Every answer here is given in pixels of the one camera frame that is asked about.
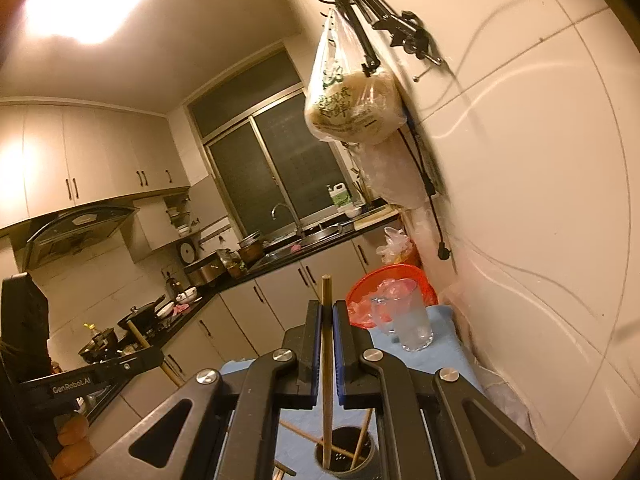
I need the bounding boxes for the crumpled plastic bag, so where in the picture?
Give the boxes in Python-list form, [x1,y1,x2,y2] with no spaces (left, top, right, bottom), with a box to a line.
[375,226,417,266]

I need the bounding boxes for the range hood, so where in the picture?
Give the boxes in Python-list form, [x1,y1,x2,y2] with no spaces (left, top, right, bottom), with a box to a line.
[24,204,142,272]

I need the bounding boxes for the white cabinets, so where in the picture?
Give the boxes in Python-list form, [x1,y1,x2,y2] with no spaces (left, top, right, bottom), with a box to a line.
[86,232,402,461]
[0,100,192,232]

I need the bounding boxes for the white detergent bottle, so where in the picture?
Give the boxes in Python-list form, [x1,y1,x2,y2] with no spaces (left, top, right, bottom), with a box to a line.
[327,183,354,210]

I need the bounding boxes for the hanging plastic bag with bread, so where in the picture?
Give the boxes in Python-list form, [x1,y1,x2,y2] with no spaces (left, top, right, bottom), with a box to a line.
[303,7,409,145]

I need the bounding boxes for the wall dish shelf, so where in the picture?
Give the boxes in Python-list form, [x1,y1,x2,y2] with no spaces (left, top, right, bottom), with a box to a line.
[164,194,194,239]

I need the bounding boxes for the round kitchen scale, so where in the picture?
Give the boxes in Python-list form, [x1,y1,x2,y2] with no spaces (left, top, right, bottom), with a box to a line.
[177,238,200,267]

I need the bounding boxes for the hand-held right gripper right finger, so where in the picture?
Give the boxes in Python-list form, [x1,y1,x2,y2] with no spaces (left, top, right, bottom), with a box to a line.
[333,300,577,480]

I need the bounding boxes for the white translucent plastic bag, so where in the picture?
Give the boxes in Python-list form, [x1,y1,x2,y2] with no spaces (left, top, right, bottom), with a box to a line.
[356,129,437,211]

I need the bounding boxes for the black wok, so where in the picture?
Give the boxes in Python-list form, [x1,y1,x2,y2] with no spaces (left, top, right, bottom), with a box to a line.
[117,294,167,334]

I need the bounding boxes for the black wall hook rack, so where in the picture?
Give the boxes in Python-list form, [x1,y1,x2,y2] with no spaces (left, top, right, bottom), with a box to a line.
[307,0,447,82]

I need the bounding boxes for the black hanging cable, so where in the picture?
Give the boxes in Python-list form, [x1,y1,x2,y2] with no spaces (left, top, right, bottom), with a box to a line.
[399,122,452,262]

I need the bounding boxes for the dark pot with lid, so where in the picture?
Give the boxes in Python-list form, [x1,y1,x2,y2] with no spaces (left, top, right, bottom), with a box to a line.
[77,327,120,364]

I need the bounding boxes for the chrome faucet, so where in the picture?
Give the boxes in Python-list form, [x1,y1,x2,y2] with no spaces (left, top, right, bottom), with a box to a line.
[271,203,306,239]

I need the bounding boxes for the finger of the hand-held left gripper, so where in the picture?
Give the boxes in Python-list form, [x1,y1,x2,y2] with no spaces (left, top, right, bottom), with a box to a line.
[20,348,166,415]

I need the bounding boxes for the white upper cabinets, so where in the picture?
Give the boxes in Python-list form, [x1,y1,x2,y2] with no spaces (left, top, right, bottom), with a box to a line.
[0,100,192,232]

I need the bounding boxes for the clear drinking glass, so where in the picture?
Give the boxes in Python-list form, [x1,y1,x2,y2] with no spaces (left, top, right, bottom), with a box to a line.
[370,277,435,353]

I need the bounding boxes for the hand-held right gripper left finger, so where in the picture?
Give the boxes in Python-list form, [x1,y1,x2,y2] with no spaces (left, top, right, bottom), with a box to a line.
[82,300,321,480]

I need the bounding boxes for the white lower cabinets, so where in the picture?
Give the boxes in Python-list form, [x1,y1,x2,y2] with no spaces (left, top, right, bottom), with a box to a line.
[86,232,402,461]

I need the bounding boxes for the kitchen window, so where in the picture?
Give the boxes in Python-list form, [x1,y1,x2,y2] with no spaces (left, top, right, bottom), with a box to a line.
[184,45,373,242]

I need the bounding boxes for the round orange fruit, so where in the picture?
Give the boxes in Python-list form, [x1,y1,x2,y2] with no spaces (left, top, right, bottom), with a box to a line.
[57,413,91,447]
[51,441,97,479]

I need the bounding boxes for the brown cooking pot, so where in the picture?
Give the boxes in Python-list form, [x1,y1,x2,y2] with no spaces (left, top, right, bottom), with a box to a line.
[236,232,265,267]

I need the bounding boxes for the black perforated chopstick holder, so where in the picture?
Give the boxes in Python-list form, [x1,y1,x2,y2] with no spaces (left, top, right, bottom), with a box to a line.
[313,426,377,480]

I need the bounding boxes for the red plastic basket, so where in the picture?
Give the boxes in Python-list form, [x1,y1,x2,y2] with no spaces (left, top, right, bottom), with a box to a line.
[346,263,439,332]

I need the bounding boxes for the blue table cloth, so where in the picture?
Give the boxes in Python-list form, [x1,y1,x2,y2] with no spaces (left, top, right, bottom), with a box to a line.
[220,302,488,480]

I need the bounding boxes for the wooden cutting board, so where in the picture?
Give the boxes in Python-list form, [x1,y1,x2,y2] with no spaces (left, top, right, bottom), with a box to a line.
[352,207,402,231]

